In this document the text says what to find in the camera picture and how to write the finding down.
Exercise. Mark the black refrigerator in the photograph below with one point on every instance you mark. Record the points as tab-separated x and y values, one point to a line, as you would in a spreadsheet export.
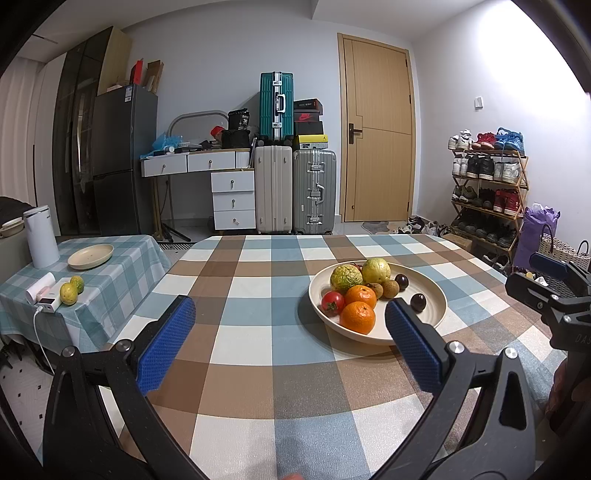
123	129

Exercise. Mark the smooth yellow-green fruit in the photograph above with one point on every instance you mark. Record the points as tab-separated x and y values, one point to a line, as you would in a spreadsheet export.
376	270

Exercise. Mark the beige suitcase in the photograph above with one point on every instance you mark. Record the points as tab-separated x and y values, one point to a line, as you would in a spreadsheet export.
274	183

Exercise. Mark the small cream side plate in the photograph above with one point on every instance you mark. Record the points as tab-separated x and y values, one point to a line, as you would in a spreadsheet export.
90	257

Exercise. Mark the teal checkered side tablecloth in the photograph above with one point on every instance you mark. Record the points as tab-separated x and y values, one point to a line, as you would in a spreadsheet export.
112	292

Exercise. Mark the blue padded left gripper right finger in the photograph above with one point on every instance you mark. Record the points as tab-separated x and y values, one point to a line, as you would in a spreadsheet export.
499	440

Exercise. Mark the wooden shoe rack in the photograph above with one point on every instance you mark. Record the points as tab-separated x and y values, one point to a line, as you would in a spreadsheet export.
489	171

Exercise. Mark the large cream plate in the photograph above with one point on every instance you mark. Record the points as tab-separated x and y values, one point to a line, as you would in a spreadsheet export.
433	314

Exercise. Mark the teal suitcase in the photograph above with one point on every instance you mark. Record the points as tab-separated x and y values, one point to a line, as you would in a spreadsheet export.
276	107

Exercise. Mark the stacked shoe boxes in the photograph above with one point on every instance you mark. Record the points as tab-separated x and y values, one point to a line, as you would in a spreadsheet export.
309	133

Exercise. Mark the yellow-green fruit on side table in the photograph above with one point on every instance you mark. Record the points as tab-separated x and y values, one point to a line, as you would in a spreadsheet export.
68	293

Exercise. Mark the wrinkled yellow-green fruit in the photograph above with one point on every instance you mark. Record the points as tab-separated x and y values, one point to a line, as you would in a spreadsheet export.
345	277

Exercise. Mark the wooden door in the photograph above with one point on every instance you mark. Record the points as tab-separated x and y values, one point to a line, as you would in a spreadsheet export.
378	125

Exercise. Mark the orange tangerine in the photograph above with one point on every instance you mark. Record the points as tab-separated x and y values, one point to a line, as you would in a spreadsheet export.
359	317
361	293

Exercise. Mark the dark plum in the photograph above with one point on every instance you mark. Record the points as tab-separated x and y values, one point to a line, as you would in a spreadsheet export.
402	281
418	302

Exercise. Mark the white kettle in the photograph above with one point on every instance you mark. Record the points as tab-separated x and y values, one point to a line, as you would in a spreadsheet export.
40	237

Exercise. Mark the person's hand on other gripper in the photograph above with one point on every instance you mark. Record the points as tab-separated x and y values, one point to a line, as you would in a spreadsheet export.
571	386

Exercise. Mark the white power bank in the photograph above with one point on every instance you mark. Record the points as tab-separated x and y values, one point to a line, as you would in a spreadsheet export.
49	298

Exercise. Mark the brown kiwi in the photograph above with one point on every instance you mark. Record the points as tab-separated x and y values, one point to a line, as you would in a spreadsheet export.
377	288
391	289

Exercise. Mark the woven basket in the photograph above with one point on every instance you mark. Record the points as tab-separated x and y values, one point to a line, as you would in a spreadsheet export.
562	252

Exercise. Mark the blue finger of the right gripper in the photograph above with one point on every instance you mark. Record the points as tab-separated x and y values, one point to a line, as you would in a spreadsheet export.
548	266

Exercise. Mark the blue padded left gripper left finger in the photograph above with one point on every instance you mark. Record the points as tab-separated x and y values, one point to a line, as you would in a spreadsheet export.
99	423

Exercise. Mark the silver grey suitcase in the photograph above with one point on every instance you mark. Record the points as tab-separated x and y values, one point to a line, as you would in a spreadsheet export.
315	186

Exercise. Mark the purple bag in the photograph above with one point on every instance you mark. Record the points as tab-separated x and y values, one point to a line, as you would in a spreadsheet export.
535	218

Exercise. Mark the checkered brown blue tablecloth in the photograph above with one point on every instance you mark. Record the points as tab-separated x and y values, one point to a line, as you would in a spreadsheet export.
262	388

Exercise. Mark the white drawer desk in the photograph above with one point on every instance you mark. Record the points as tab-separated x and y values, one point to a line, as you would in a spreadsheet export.
216	185

